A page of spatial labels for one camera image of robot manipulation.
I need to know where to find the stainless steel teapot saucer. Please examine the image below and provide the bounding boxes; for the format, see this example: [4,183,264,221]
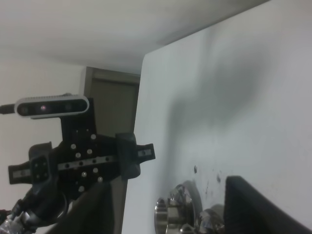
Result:
[154,198,169,234]

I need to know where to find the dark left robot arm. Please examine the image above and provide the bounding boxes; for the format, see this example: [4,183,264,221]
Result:
[0,94,156,234]

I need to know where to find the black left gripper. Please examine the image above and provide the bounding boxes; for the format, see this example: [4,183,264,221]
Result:
[8,98,156,219]

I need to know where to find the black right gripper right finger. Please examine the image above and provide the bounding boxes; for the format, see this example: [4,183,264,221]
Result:
[223,176,312,234]

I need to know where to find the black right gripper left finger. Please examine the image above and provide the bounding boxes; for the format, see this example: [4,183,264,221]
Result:
[47,181,127,234]

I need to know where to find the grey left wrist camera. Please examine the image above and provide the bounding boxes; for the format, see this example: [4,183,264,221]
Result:
[0,93,90,119]

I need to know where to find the brown door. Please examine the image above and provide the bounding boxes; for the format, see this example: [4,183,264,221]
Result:
[82,66,141,234]

